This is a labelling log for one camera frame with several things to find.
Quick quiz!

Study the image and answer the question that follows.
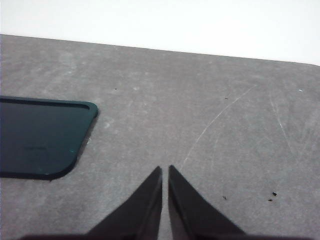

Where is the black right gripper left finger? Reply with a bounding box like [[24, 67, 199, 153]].
[[86, 166, 164, 240]]

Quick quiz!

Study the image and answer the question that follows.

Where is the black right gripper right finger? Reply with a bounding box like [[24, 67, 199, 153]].
[[167, 164, 247, 240]]

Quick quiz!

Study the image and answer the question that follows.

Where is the dark teal rectangular tray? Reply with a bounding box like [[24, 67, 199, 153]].
[[0, 95, 99, 181]]

